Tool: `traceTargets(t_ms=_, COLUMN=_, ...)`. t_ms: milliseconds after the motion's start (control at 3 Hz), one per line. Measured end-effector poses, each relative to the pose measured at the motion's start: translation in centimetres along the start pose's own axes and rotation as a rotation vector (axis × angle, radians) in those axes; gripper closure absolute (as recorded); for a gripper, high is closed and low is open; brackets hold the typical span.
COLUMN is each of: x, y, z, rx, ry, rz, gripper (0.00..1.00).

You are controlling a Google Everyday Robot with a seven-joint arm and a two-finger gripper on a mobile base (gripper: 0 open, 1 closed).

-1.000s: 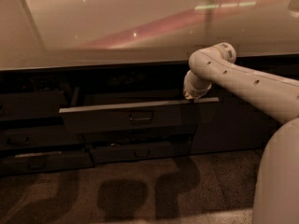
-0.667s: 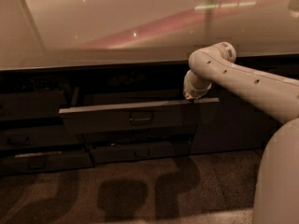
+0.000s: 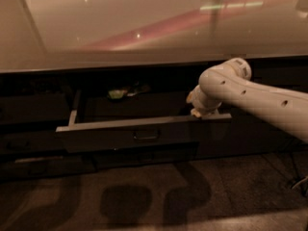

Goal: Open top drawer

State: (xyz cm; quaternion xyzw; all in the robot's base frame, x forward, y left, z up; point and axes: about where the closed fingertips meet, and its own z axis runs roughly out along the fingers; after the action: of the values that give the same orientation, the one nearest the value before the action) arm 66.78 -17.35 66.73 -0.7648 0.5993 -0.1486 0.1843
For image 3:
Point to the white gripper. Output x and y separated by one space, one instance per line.
199 102

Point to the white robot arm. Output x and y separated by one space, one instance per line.
230 83

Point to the dark drawer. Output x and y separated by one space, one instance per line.
97 123
33 108
29 142
46 167
140 156

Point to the green item in drawer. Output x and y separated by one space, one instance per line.
128 91

